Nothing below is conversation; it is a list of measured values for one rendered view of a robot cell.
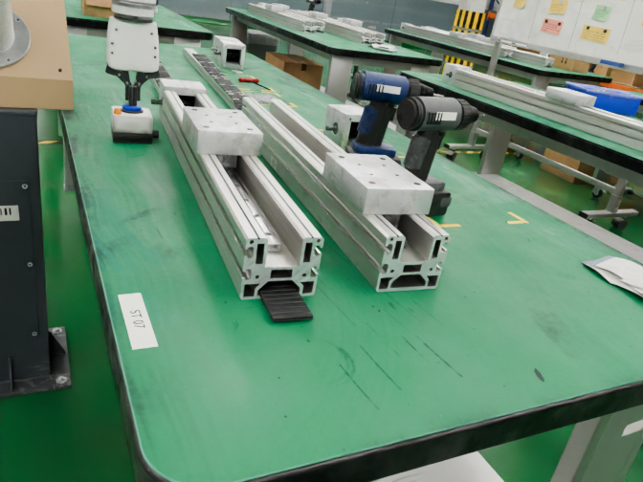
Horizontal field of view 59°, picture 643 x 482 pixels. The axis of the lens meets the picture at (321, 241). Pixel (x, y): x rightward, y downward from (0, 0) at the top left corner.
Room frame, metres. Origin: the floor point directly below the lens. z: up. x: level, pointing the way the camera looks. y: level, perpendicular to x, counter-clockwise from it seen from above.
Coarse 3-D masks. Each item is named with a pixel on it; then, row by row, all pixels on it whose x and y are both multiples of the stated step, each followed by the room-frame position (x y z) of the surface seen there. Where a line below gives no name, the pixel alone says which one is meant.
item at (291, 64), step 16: (96, 0) 3.27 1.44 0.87; (96, 16) 3.29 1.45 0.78; (272, 64) 5.50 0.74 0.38; (288, 64) 5.23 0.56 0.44; (304, 64) 5.30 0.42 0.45; (320, 64) 5.43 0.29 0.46; (560, 64) 5.39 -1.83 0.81; (576, 64) 5.28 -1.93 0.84; (304, 80) 5.30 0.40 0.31; (320, 80) 5.37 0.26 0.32; (560, 160) 4.66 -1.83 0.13; (576, 160) 4.53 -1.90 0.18; (560, 176) 4.62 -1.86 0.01
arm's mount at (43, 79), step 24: (24, 0) 1.43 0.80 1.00; (48, 0) 1.46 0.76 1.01; (48, 24) 1.41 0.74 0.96; (48, 48) 1.36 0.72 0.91; (0, 72) 1.26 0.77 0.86; (24, 72) 1.29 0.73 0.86; (48, 72) 1.32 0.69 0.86; (0, 96) 1.25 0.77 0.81; (24, 96) 1.28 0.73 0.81; (48, 96) 1.30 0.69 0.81; (72, 96) 1.33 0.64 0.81
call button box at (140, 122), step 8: (112, 112) 1.16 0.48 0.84; (128, 112) 1.16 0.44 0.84; (136, 112) 1.17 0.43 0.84; (144, 112) 1.19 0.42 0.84; (112, 120) 1.15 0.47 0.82; (120, 120) 1.14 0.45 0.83; (128, 120) 1.15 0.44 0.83; (136, 120) 1.15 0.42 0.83; (144, 120) 1.16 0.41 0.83; (152, 120) 1.17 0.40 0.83; (112, 128) 1.15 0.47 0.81; (120, 128) 1.14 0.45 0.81; (128, 128) 1.15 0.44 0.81; (136, 128) 1.15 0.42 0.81; (144, 128) 1.16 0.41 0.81; (152, 128) 1.17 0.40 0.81; (112, 136) 1.15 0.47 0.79; (120, 136) 1.14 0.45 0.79; (128, 136) 1.15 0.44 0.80; (136, 136) 1.15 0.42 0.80; (144, 136) 1.16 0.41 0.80; (152, 136) 1.20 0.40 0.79
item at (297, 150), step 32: (288, 128) 1.30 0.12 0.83; (288, 160) 1.06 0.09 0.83; (320, 160) 0.98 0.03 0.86; (320, 192) 0.90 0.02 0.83; (352, 224) 0.78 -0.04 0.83; (384, 224) 0.72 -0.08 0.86; (416, 224) 0.76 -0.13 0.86; (352, 256) 0.76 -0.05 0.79; (384, 256) 0.68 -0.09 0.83; (416, 256) 0.72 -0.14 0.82; (384, 288) 0.69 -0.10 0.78; (416, 288) 0.71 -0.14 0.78
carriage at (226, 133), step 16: (192, 112) 1.00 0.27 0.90; (208, 112) 1.02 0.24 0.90; (224, 112) 1.04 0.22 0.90; (240, 112) 1.07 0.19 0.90; (192, 128) 0.93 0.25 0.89; (208, 128) 0.91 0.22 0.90; (224, 128) 0.93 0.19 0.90; (240, 128) 0.95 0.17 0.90; (256, 128) 0.96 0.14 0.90; (192, 144) 0.93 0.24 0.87; (208, 144) 0.90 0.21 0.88; (224, 144) 0.91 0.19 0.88; (240, 144) 0.92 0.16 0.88; (256, 144) 0.93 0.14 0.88; (224, 160) 0.93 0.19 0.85
